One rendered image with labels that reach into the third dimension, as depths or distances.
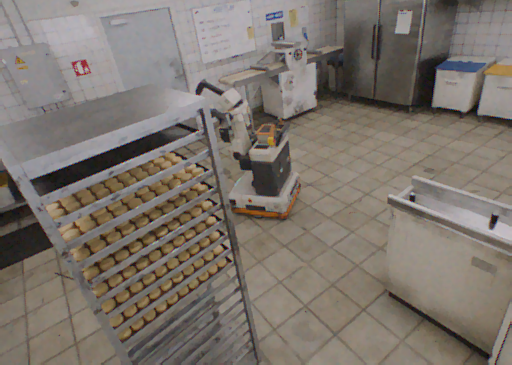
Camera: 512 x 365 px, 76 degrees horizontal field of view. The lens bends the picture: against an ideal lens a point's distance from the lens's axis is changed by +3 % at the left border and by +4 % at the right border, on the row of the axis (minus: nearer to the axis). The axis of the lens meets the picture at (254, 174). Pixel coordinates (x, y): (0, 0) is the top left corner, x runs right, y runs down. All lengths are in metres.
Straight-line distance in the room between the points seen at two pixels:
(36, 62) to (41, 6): 0.68
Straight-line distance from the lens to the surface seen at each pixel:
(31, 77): 5.01
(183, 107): 1.19
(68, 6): 5.22
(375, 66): 6.03
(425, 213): 2.14
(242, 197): 3.39
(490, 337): 2.50
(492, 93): 5.56
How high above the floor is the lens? 2.15
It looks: 30 degrees down
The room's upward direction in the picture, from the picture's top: 9 degrees counter-clockwise
